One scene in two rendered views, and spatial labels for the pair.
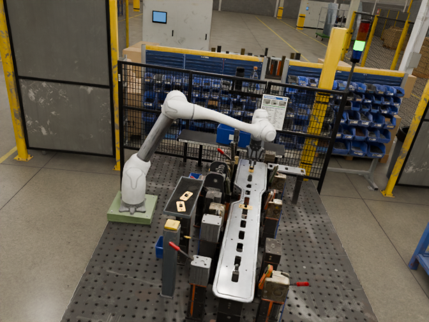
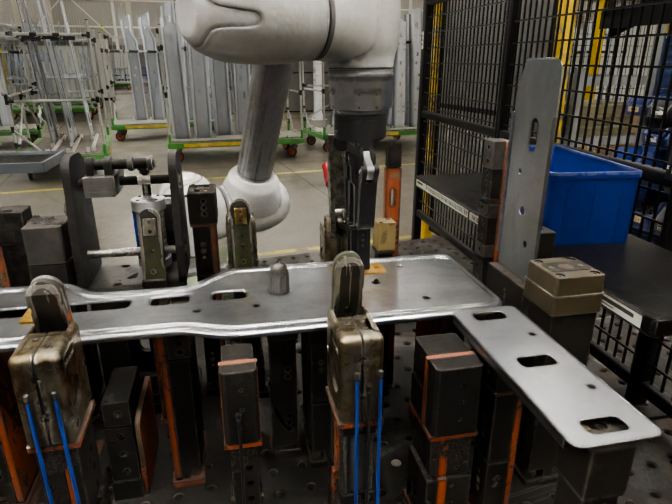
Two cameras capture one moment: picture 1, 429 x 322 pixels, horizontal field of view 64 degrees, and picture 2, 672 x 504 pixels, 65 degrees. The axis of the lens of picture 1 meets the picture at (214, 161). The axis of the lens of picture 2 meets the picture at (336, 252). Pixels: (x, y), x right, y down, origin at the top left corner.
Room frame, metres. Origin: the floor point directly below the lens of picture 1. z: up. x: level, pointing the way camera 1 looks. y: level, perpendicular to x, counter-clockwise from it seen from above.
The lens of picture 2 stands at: (1.95, -1.00, 1.34)
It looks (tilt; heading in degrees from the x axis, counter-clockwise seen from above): 20 degrees down; 72
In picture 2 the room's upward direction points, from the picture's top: straight up
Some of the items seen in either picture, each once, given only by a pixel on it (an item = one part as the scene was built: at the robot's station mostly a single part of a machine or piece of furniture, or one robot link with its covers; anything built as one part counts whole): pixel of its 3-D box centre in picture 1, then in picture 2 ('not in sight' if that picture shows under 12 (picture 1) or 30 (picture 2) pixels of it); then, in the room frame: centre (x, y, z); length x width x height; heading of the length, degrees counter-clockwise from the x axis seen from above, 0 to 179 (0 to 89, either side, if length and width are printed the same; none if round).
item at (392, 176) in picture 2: not in sight; (389, 272); (2.34, -0.13, 0.95); 0.03 x 0.01 x 0.50; 174
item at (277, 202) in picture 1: (270, 223); (70, 461); (1.80, -0.40, 0.87); 0.12 x 0.09 x 0.35; 84
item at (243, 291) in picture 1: (246, 209); (26, 316); (1.74, -0.23, 1.00); 1.38 x 0.22 x 0.02; 174
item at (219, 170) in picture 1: (214, 200); (140, 284); (1.88, -0.03, 0.94); 0.18 x 0.13 x 0.49; 174
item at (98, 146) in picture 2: not in sight; (61, 97); (0.77, 6.79, 0.88); 1.91 x 1.00 x 1.76; 93
